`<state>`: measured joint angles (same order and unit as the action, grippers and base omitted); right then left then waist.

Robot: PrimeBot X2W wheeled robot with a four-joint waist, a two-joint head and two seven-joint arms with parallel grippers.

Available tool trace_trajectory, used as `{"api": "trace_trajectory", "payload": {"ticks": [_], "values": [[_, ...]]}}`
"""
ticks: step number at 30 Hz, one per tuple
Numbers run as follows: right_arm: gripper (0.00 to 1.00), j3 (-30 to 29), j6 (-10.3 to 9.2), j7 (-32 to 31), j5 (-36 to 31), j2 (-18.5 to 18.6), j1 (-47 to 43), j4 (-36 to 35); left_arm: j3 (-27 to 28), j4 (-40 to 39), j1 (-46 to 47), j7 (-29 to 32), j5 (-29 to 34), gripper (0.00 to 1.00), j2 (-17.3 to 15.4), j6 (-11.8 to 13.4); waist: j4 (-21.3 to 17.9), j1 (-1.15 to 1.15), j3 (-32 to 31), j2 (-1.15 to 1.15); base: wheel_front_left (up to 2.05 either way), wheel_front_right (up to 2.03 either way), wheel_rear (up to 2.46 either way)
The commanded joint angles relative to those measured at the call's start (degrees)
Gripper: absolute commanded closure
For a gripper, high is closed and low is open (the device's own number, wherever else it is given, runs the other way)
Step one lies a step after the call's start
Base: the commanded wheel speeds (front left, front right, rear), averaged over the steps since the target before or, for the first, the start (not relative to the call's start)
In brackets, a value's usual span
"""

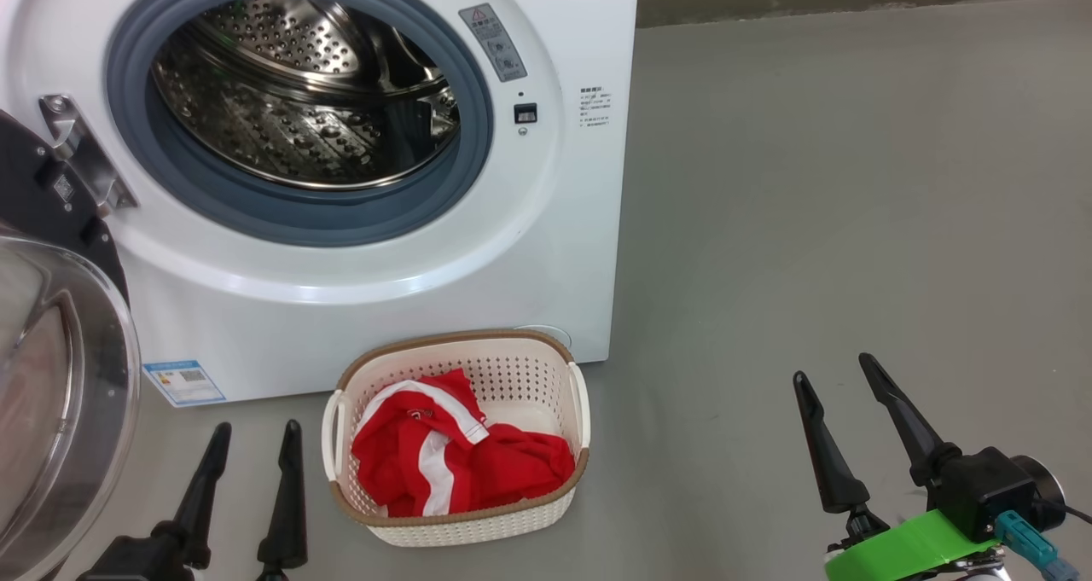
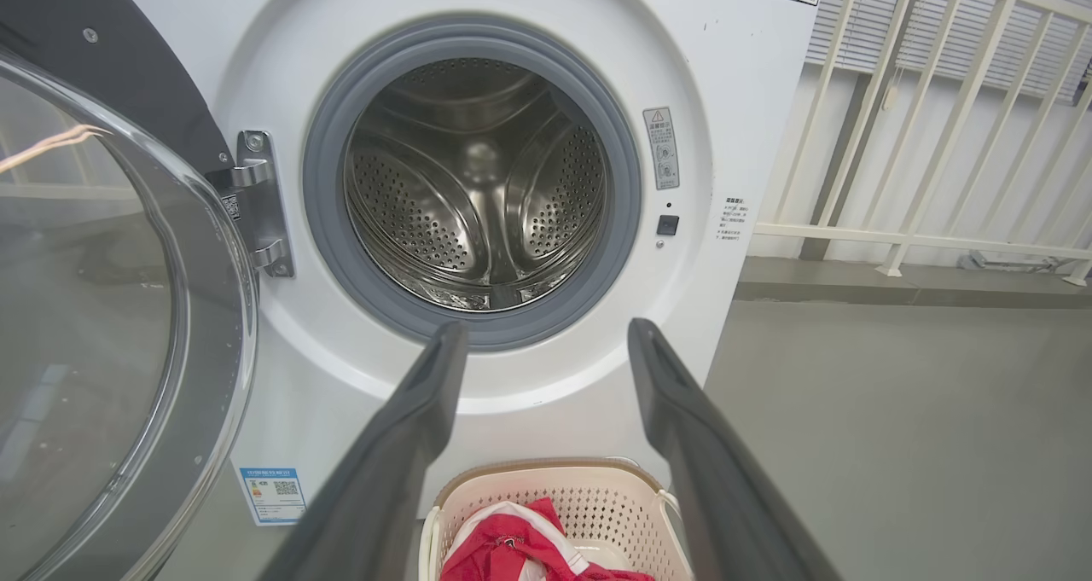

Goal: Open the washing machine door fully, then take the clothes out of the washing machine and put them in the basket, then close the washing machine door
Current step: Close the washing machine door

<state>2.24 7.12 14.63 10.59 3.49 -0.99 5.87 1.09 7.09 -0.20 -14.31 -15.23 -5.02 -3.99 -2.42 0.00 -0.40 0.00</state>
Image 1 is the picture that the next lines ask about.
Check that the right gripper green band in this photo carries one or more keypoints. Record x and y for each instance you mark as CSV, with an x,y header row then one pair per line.
x,y
904,547

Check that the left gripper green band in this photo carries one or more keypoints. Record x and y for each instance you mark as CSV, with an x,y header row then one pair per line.
x,y
128,564

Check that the black round glass washer door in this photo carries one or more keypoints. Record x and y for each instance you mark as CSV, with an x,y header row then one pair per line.
x,y
77,393

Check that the red and white garment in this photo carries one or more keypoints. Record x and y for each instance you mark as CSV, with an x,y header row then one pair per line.
x,y
512,470

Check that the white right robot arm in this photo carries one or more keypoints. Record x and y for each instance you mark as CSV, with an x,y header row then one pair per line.
x,y
994,576

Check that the white front-load washing machine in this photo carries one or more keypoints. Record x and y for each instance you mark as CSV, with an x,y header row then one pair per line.
x,y
358,299

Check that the cream perforated laundry basket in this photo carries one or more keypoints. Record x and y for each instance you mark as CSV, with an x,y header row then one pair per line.
x,y
529,385

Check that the stainless steel washer drum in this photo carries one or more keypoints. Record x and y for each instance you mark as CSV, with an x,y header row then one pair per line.
x,y
281,129

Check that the metal door hinge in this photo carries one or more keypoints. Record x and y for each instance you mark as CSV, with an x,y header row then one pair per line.
x,y
90,159

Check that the black door latch slot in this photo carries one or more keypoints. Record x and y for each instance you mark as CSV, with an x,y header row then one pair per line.
x,y
525,113

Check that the blue energy label sticker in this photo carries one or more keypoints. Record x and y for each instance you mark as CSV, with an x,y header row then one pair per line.
x,y
184,383

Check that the round white drain cover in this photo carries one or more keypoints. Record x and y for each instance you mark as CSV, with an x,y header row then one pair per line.
x,y
559,334

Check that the small printed text sticker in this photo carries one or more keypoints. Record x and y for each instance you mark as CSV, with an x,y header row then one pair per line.
x,y
595,107

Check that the grey warning label sticker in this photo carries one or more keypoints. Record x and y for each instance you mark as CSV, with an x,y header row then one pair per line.
x,y
493,42

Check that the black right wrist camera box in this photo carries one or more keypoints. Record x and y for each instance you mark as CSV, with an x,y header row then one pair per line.
x,y
990,487

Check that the teal right camera connector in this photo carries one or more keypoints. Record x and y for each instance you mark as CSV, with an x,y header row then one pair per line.
x,y
1028,543

